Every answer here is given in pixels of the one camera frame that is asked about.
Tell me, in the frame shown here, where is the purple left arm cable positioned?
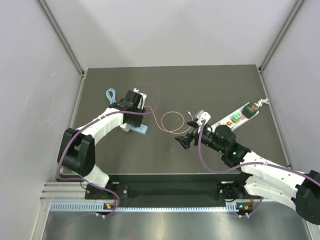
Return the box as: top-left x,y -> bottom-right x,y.
56,84 -> 161,216

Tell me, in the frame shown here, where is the blue power strip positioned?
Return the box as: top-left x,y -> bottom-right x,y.
130,124 -> 148,135

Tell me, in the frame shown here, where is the white multicolour power strip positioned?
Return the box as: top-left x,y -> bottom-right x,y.
211,102 -> 259,132

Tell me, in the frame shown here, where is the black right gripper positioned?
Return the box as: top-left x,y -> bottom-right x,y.
175,120 -> 226,154

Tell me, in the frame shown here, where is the white cube socket adapter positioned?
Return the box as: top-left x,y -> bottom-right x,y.
223,120 -> 235,129

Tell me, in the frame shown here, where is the white slotted cable duct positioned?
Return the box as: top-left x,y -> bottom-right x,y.
50,201 -> 251,213

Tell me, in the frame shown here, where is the dark green cube socket adapter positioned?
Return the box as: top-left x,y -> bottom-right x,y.
241,102 -> 259,119

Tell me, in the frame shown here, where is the small white USB charger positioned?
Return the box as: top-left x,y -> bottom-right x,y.
120,123 -> 131,132

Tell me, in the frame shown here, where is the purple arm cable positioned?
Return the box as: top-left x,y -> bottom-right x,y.
197,119 -> 320,217
56,84 -> 161,216

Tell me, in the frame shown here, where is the light blue coiled cable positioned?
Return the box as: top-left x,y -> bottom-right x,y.
105,88 -> 118,107

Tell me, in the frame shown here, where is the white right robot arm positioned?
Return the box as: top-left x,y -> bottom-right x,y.
175,122 -> 320,225

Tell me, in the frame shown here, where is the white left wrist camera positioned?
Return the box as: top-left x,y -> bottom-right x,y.
133,88 -> 147,110

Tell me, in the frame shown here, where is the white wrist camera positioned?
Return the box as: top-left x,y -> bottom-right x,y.
195,110 -> 211,127
133,88 -> 147,110

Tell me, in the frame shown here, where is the light green plug adapter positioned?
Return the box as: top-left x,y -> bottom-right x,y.
231,112 -> 242,123

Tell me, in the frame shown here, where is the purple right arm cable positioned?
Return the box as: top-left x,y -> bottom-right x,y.
197,119 -> 320,217

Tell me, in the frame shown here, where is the pink charging cable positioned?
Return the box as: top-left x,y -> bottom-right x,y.
144,106 -> 195,134

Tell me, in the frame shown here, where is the white power strip cord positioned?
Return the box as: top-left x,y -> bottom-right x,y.
256,97 -> 271,108

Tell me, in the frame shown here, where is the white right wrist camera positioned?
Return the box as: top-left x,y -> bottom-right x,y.
195,110 -> 211,127

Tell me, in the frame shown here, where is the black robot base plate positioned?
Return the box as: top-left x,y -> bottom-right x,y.
84,173 -> 254,207

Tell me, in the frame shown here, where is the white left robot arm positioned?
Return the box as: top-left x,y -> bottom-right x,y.
57,88 -> 147,199

